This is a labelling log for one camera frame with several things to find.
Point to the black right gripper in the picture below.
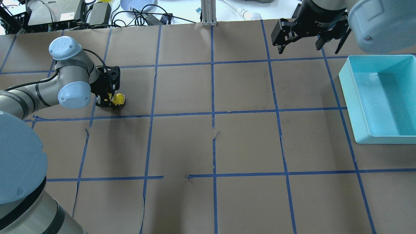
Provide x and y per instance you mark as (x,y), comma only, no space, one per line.
(320,18)

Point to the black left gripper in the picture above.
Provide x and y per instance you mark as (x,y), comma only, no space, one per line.
(103,89)

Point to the yellow beetle toy car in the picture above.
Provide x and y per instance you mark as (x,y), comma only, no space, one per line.
(117,100)

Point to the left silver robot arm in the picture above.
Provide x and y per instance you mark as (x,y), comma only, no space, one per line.
(26,206)

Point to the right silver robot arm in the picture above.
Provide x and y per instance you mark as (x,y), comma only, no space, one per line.
(380,26)

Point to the white light bulb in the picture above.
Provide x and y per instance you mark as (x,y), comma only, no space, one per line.
(247,15)

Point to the light blue plastic bin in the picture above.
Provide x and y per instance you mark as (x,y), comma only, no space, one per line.
(380,95)

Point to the black power adapter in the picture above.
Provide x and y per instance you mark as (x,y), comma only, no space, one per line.
(99,13)

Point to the blue plate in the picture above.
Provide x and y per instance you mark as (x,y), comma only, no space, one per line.
(140,5)

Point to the black electronics box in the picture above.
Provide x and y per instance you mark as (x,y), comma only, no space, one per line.
(56,12)

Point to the aluminium frame post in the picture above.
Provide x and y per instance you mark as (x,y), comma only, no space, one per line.
(208,13)

